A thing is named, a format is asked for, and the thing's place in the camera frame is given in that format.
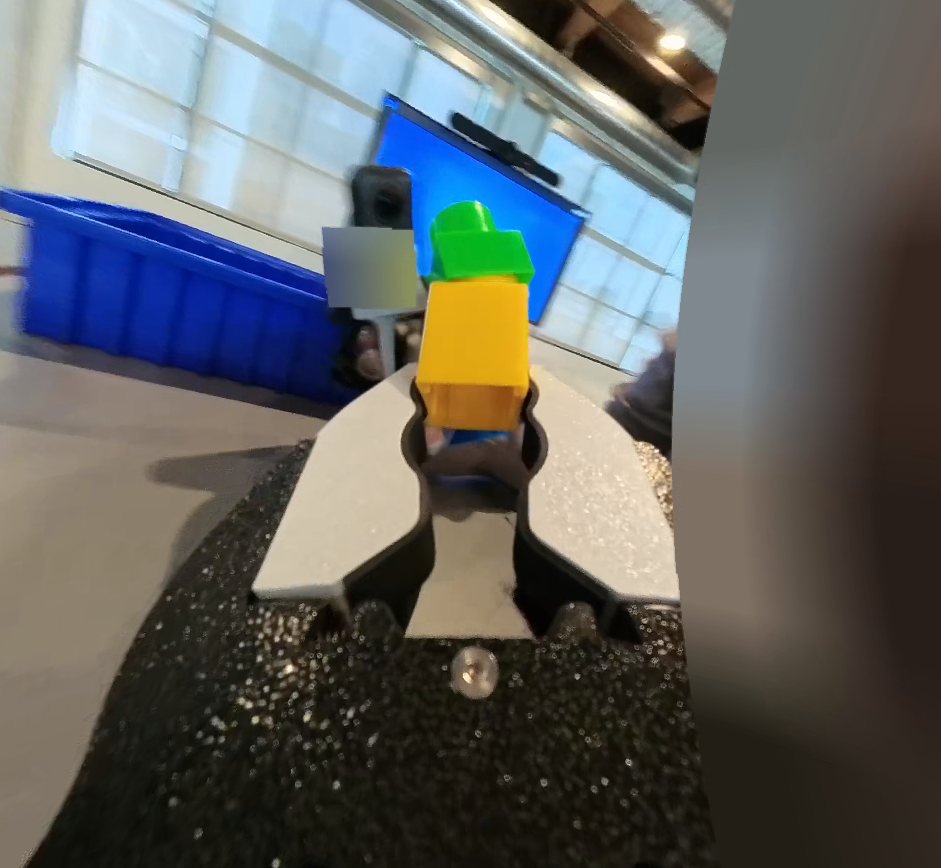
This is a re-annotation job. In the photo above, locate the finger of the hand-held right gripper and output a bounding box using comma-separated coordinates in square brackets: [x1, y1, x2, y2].
[353, 305, 423, 380]

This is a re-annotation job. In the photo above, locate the person's right hand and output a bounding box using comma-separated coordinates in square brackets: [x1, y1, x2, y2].
[344, 327, 383, 382]

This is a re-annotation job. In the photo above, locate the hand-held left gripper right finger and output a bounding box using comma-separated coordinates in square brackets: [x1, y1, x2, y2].
[515, 367, 682, 606]

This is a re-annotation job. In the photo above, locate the large paned window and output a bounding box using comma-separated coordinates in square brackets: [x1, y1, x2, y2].
[51, 0, 695, 369]

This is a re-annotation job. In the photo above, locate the blue screen monitor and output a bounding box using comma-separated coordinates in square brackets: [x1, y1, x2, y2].
[371, 95, 591, 326]

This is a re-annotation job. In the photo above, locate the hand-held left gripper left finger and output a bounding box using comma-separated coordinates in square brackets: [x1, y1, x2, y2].
[252, 361, 432, 626]

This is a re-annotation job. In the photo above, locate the person's right forearm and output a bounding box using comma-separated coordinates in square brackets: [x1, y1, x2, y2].
[606, 327, 681, 457]

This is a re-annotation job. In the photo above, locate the yellow one-stud block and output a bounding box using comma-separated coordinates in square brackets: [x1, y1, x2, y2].
[417, 280, 532, 435]

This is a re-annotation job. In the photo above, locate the black webcam bar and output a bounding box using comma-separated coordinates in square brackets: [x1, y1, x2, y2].
[450, 112, 563, 187]

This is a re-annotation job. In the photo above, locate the blue plastic bin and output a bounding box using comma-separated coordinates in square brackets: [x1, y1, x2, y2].
[0, 188, 369, 406]

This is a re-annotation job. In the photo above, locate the green two-stud block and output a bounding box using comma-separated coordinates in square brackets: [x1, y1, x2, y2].
[428, 200, 536, 284]

